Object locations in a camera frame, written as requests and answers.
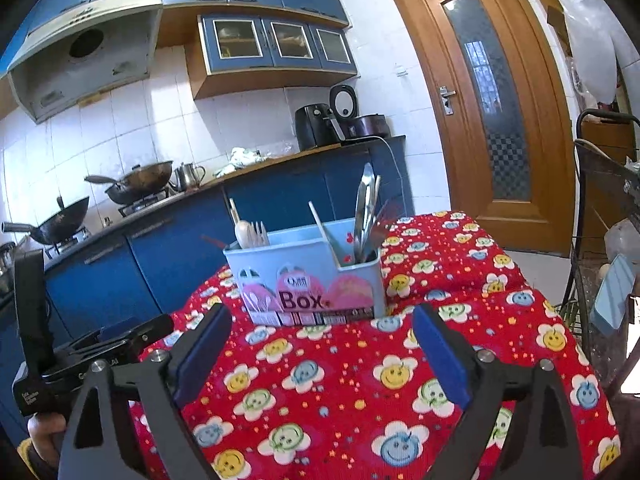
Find range hood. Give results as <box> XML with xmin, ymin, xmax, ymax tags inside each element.
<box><xmin>7</xmin><ymin>10</ymin><xmax>163</xmax><ymax>123</ymax></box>

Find glass door wall cabinet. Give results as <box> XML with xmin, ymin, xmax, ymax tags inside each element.
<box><xmin>186</xmin><ymin>14</ymin><xmax>358</xmax><ymax>100</ymax></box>

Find black metal cart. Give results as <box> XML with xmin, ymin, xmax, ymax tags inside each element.
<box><xmin>560</xmin><ymin>109</ymin><xmax>640</xmax><ymax>341</ymax></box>

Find light blue utensil box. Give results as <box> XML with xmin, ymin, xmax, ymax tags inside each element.
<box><xmin>222</xmin><ymin>221</ymin><xmax>389</xmax><ymax>327</ymax></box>

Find large steel fork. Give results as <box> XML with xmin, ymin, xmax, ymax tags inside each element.
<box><xmin>361</xmin><ymin>162</ymin><xmax>376</xmax><ymax>261</ymax></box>

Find blue base cabinets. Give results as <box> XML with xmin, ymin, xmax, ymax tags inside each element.
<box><xmin>0</xmin><ymin>135</ymin><xmax>416</xmax><ymax>441</ymax></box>

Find person's left forearm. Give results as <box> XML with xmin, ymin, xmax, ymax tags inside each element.
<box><xmin>17</xmin><ymin>440</ymin><xmax>61</xmax><ymax>480</ymax></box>

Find small black wok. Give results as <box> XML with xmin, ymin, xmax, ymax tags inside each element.
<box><xmin>2</xmin><ymin>195</ymin><xmax>91</xmax><ymax>245</ymax></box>

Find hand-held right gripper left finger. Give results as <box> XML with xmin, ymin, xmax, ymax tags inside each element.
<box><xmin>57</xmin><ymin>302</ymin><xmax>233</xmax><ymax>480</ymax></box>

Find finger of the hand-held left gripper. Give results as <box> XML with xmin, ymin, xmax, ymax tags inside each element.
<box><xmin>100</xmin><ymin>314</ymin><xmax>175</xmax><ymax>351</ymax></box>

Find steel table knife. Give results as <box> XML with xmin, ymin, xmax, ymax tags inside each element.
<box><xmin>353</xmin><ymin>180</ymin><xmax>367</xmax><ymax>264</ymax></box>

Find red smiley flower tablecloth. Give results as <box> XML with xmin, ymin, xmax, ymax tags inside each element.
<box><xmin>127</xmin><ymin>210</ymin><xmax>623</xmax><ymax>480</ymax></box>

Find white plastic bag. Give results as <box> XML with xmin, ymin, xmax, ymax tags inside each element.
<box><xmin>560</xmin><ymin>0</ymin><xmax>621</xmax><ymax>106</ymax></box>

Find steel kettle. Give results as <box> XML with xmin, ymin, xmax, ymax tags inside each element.
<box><xmin>174</xmin><ymin>161</ymin><xmax>207</xmax><ymax>192</ymax></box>

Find light blue plastic lid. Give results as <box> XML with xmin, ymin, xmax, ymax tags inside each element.
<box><xmin>590</xmin><ymin>255</ymin><xmax>637</xmax><ymax>337</ymax></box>

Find person's left hand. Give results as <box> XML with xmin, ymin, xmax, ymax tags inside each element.
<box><xmin>27</xmin><ymin>412</ymin><xmax>68</xmax><ymax>461</ymax></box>

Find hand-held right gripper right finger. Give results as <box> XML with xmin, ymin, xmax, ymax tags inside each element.
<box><xmin>412</xmin><ymin>304</ymin><xmax>583</xmax><ymax>480</ymax></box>

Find wooden door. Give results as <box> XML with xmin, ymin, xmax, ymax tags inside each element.
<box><xmin>386</xmin><ymin>0</ymin><xmax>576</xmax><ymax>256</ymax></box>

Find large black wok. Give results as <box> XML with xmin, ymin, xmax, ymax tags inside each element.
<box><xmin>84</xmin><ymin>160</ymin><xmax>174</xmax><ymax>206</ymax></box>

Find white cloth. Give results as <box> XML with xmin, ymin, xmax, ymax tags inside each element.
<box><xmin>227</xmin><ymin>146</ymin><xmax>266</xmax><ymax>171</ymax></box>

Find black air fryer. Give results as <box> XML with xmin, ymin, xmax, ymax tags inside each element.
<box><xmin>294</xmin><ymin>103</ymin><xmax>346</xmax><ymax>151</ymax></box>

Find wooden shelf unit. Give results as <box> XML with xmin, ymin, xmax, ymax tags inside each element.
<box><xmin>515</xmin><ymin>0</ymin><xmax>640</xmax><ymax>256</ymax></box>

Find gas stove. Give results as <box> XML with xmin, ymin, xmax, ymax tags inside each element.
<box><xmin>45</xmin><ymin>185</ymin><xmax>176</xmax><ymax>256</ymax></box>

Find black rice cooker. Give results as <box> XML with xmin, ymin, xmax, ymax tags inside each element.
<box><xmin>329</xmin><ymin>84</ymin><xmax>391</xmax><ymax>141</ymax></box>

